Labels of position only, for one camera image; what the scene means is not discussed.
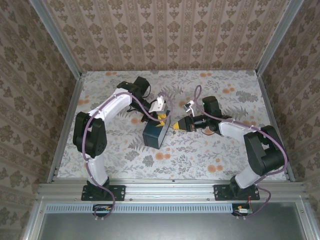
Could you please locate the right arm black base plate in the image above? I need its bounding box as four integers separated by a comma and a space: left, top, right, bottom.
214, 184, 261, 201

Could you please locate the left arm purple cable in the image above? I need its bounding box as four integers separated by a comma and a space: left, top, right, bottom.
82, 91, 174, 222

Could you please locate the grey metal sheet panel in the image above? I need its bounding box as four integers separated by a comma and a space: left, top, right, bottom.
39, 212, 306, 240

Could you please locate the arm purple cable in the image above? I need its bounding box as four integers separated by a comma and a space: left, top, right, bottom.
193, 84, 288, 221
82, 91, 174, 222

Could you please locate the grey slotted cable duct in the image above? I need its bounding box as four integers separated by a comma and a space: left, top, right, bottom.
46, 203, 235, 214

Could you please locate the floral table cover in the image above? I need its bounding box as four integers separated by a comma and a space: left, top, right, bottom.
56, 69, 289, 181

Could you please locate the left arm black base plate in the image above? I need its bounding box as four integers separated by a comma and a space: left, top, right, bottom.
81, 184, 126, 202

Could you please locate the wide aluminium frame rail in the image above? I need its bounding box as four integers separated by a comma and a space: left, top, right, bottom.
36, 180, 309, 202

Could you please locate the aluminium frame post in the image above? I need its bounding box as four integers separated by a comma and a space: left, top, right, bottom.
255, 0, 307, 76
28, 0, 84, 79

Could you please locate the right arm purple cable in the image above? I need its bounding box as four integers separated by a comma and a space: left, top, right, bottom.
193, 84, 288, 221

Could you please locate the starry night print tin box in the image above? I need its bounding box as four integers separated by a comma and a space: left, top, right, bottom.
142, 109, 173, 150

